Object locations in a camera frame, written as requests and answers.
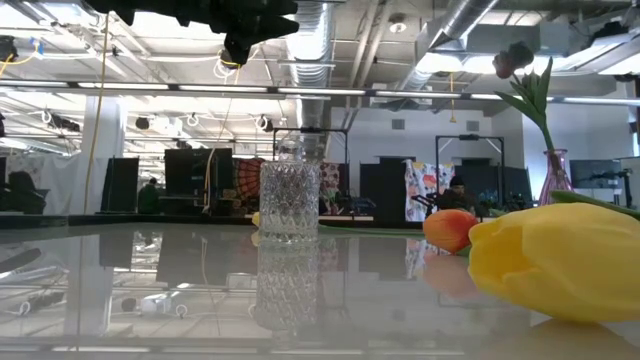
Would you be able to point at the orange artificial tulip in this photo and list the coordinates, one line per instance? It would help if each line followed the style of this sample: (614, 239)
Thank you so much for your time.
(450, 230)

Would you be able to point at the yellow artificial tulip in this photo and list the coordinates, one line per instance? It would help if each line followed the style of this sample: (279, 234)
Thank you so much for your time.
(550, 260)

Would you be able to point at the clear cut-glass vase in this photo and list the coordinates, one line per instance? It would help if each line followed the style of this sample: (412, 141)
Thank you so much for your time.
(290, 200)

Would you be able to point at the white bright flowered cloth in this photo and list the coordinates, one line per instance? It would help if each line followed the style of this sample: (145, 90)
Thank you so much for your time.
(422, 185)

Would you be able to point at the person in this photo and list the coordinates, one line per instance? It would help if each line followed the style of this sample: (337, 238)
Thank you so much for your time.
(149, 197)
(456, 192)

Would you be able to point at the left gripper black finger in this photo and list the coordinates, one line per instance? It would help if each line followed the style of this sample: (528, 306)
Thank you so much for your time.
(275, 27)
(282, 7)

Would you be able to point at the black table frame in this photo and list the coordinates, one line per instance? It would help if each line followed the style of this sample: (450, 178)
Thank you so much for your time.
(150, 220)

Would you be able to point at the white column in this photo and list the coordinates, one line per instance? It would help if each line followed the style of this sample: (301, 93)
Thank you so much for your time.
(112, 130)

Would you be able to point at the purple glass vase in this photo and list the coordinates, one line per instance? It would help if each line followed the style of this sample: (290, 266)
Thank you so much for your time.
(555, 180)

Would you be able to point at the red mandala cloth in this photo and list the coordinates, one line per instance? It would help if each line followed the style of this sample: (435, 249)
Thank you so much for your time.
(250, 177)

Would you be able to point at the black office chair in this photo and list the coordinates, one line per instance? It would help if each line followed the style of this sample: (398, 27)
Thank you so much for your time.
(22, 192)

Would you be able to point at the silver ventilation duct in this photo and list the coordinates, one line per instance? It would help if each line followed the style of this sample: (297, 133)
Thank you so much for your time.
(310, 50)
(450, 25)

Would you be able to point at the plain white cloth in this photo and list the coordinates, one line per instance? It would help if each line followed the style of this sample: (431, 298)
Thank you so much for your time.
(60, 180)

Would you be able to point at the red flowered cloth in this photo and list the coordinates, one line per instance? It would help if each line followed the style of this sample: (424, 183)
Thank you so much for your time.
(330, 185)

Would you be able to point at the black station frame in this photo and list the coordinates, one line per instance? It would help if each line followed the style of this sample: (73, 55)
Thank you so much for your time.
(470, 136)

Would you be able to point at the dark red artificial tulip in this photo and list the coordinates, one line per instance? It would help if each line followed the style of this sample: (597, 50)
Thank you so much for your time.
(501, 66)

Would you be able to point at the long ceiling light rail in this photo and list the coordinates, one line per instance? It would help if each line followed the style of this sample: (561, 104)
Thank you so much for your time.
(225, 89)

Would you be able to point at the dark computer monitor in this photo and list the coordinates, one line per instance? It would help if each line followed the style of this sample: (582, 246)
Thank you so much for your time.
(595, 174)

